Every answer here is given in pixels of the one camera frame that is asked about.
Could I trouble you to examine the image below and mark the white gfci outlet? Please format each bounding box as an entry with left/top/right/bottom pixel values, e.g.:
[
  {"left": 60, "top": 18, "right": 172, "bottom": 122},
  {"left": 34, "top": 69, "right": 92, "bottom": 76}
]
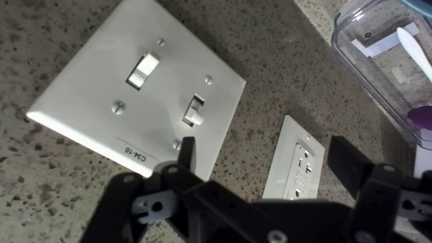
[{"left": 264, "top": 115, "right": 326, "bottom": 200}]

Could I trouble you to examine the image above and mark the left toggle switch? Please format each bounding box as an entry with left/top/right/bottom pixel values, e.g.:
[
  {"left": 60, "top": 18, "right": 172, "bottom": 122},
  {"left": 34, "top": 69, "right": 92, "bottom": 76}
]
[{"left": 126, "top": 53, "right": 160, "bottom": 91}]

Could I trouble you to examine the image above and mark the right toggle switch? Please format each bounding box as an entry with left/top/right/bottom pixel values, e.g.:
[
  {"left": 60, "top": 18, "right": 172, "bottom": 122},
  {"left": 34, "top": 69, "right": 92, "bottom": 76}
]
[{"left": 183, "top": 95, "right": 206, "bottom": 128}]

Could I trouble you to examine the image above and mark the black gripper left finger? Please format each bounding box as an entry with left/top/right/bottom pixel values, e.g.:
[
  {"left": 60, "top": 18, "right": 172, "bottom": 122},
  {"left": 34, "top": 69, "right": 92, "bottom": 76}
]
[{"left": 80, "top": 137, "right": 213, "bottom": 243}]

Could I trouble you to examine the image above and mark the toggle switch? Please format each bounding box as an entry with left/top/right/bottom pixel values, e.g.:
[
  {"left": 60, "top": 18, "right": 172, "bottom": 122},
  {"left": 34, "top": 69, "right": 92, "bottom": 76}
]
[
  {"left": 126, "top": 53, "right": 160, "bottom": 91},
  {"left": 183, "top": 95, "right": 206, "bottom": 128}
]

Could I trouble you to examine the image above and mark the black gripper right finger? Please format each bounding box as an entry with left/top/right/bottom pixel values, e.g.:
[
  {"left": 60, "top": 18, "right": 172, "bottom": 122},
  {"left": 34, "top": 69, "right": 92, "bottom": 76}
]
[{"left": 329, "top": 137, "right": 432, "bottom": 243}]

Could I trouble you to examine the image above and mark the white double light switch plate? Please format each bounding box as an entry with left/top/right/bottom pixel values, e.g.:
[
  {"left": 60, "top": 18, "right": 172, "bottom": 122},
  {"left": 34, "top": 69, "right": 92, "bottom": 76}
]
[{"left": 28, "top": 0, "right": 246, "bottom": 180}]

